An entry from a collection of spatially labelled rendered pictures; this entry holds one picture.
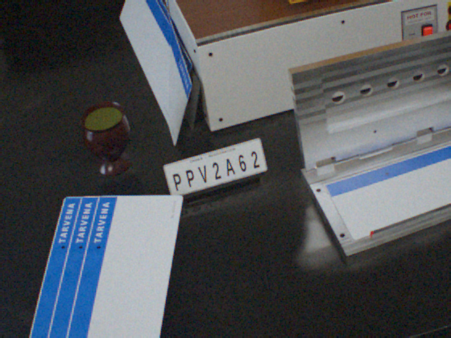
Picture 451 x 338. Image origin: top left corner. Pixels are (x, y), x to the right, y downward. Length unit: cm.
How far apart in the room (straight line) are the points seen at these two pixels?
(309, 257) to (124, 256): 28
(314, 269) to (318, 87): 27
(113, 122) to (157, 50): 26
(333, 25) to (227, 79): 20
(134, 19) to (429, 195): 75
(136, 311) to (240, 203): 34
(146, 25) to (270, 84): 34
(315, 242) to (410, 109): 27
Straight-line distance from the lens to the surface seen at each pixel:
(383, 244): 142
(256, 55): 158
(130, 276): 131
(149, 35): 183
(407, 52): 149
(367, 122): 151
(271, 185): 155
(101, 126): 156
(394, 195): 149
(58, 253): 137
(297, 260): 143
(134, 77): 182
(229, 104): 162
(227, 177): 154
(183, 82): 162
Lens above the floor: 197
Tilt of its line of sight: 43 degrees down
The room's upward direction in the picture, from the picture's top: 9 degrees counter-clockwise
